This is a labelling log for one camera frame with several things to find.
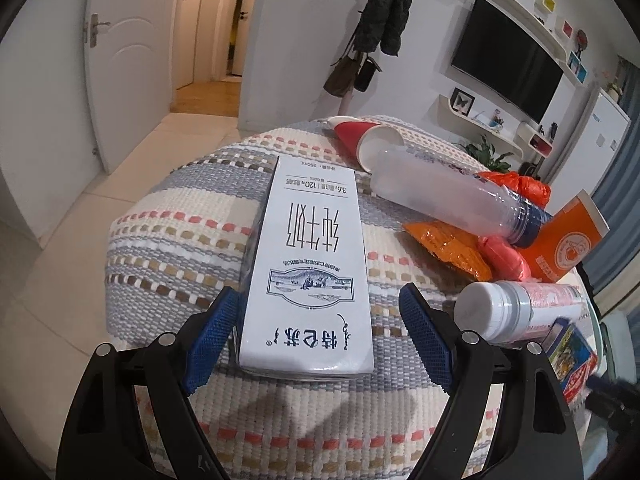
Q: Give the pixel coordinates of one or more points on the red paper cup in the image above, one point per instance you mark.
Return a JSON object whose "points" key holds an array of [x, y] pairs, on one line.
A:
{"points": [[365, 140]]}

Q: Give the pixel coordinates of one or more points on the black wall television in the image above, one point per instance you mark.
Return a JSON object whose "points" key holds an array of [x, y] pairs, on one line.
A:
{"points": [[494, 50]]}

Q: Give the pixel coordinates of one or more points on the red plastic bag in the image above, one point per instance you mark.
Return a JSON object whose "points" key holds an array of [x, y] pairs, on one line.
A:
{"points": [[533, 190]]}

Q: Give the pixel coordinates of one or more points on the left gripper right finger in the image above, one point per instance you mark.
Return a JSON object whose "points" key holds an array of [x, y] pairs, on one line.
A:
{"points": [[535, 436]]}

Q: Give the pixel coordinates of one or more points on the white door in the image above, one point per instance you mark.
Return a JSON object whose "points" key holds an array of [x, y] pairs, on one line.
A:
{"points": [[128, 72]]}

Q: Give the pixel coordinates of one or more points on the white yogurt bottle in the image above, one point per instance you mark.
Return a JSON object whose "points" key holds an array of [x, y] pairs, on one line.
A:
{"points": [[506, 312]]}

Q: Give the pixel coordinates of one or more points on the white milk carton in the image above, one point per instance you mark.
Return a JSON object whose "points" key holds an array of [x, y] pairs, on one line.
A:
{"points": [[307, 311]]}

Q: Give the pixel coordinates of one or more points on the brown hanging bag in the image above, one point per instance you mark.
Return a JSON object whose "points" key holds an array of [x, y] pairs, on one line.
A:
{"points": [[343, 75]]}

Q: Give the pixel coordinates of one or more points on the orange snack wrapper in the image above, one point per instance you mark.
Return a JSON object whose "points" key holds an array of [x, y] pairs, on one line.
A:
{"points": [[452, 246]]}

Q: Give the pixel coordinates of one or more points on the blue snack package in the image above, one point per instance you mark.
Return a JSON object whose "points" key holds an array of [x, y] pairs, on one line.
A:
{"points": [[570, 356]]}

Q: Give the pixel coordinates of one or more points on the blue striped curtain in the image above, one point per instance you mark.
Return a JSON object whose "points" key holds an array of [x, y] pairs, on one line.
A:
{"points": [[617, 195]]}

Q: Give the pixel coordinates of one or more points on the clear plastic bottle blue cap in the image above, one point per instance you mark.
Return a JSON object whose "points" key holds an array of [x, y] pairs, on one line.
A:
{"points": [[448, 194]]}

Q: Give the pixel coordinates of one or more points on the green potted plant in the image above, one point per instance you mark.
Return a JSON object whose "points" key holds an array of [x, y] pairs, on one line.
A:
{"points": [[486, 154]]}

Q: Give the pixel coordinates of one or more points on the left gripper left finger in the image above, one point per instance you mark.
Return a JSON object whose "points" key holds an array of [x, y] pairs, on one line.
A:
{"points": [[103, 436]]}

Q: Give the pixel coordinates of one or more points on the pink plastic packet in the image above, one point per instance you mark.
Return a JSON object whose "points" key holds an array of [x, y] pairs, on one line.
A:
{"points": [[506, 262]]}

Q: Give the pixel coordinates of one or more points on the white refrigerator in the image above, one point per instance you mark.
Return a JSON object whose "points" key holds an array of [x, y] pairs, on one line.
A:
{"points": [[590, 150]]}

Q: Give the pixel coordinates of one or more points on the orange paper cup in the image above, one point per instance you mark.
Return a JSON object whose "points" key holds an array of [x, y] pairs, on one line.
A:
{"points": [[566, 239]]}

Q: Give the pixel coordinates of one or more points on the white floating wall shelf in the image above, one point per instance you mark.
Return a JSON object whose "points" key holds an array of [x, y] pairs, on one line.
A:
{"points": [[444, 101]]}

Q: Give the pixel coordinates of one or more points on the butterfly picture frame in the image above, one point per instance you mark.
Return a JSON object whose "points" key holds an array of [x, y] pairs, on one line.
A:
{"points": [[461, 102]]}

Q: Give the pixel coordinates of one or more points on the black hanging coat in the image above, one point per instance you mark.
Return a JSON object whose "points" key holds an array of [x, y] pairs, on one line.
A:
{"points": [[381, 25]]}

